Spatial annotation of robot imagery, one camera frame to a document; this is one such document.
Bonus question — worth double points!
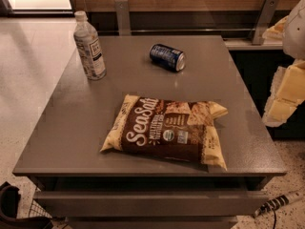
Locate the left metal bracket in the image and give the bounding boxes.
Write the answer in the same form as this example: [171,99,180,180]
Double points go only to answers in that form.
[114,0,132,36]

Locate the blue pepsi can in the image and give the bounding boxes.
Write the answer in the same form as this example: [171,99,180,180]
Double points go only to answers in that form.
[150,44,186,72]

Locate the wire basket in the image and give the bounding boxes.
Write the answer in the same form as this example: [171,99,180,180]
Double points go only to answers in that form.
[28,198,51,219]

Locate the sea salt chips bag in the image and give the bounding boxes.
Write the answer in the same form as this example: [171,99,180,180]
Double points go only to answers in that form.
[101,94,228,168]

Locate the clear plastic water bottle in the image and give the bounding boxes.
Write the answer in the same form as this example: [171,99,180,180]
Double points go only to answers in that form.
[73,10,106,80]

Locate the metal bracket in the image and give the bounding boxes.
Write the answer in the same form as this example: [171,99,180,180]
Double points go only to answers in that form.
[114,0,132,36]
[252,0,279,46]

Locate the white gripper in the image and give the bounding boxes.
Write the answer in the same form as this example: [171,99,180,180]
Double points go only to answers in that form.
[262,0,305,127]

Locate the right metal bracket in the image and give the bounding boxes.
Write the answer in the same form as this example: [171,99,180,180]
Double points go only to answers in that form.
[252,0,279,46]

